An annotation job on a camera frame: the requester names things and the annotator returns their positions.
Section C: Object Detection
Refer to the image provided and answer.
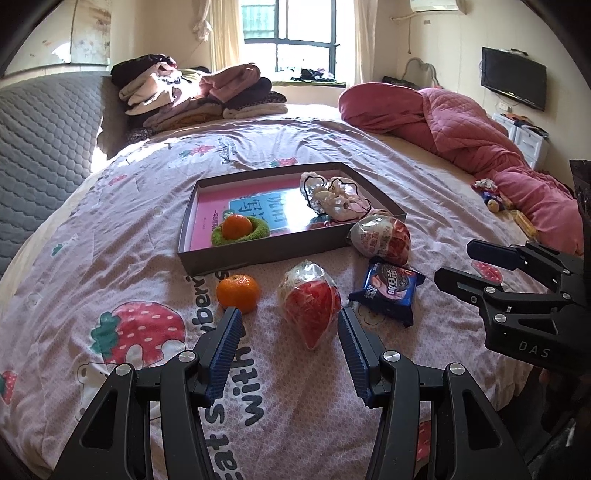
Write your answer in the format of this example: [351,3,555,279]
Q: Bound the clothes on window sill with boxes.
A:
[290,68,335,83]

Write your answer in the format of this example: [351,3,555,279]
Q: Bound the pink quilted blanket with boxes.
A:
[338,82,584,255]

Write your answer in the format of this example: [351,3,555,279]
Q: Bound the small doll toy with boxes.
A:
[472,178,506,213]

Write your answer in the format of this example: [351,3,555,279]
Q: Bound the grey quilted headboard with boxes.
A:
[1,71,126,271]

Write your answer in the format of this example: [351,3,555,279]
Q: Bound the yellow snack packet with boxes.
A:
[510,210,538,241]

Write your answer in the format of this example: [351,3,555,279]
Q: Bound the orange tangerine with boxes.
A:
[221,214,254,241]
[216,274,261,314]

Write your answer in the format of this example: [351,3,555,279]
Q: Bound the beige left curtain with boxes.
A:
[190,0,243,72]

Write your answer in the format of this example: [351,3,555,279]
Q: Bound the pink and blue book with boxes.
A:
[183,174,338,251]

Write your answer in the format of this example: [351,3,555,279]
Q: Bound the window with dark frame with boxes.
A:
[238,0,339,76]

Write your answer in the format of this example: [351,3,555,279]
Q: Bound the grey shallow cardboard box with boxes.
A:
[177,162,406,276]

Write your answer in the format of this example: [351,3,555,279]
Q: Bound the black wall television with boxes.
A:
[481,47,547,111]

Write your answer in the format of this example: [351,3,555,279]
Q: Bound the pile of folded clothes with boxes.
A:
[110,54,287,143]

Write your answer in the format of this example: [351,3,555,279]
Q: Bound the strawberry print bedspread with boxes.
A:
[1,106,525,479]

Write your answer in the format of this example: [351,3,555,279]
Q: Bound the white drawer cabinet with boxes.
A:
[492,113,550,171]

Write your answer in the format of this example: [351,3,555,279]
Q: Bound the blue cookie packet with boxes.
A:
[349,256,426,327]

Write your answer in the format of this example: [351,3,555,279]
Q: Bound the cream cloth pouch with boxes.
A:
[300,171,372,223]

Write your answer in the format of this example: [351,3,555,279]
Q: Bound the beige right curtain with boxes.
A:
[353,0,378,84]

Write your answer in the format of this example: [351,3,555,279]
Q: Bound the beige curtain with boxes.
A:
[190,0,243,72]
[353,0,378,84]

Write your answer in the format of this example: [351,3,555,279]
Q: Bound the white air conditioner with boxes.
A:
[410,0,466,14]

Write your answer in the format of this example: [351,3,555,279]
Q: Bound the green fuzzy ring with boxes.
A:
[210,215,271,247]

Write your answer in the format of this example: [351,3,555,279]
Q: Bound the white chair back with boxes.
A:
[402,57,441,89]

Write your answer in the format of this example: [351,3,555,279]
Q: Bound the floral wall panel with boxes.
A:
[5,0,113,75]

